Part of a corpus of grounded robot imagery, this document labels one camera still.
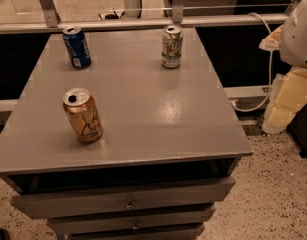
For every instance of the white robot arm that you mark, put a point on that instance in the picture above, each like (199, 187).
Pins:
(293, 39)

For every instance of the white green soda can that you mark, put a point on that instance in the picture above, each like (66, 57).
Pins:
(172, 39)

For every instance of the orange LaCroix can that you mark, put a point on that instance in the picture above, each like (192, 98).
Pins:
(81, 110)

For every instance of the blue Pepsi can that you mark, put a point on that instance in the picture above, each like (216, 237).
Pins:
(77, 47)

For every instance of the grey drawer cabinet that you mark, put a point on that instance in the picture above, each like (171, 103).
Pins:
(159, 125)

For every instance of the metal window railing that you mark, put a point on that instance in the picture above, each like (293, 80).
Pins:
(31, 16)

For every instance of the top grey drawer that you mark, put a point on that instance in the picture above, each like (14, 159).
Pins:
(126, 198)

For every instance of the grey drawer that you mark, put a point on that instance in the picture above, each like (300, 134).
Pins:
(171, 232)
(126, 198)
(132, 220)

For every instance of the middle grey drawer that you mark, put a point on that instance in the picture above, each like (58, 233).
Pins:
(132, 220)

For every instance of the bottom grey drawer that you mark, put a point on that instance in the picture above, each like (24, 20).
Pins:
(171, 232)

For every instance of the black shoe tip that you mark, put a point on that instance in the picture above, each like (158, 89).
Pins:
(4, 235)

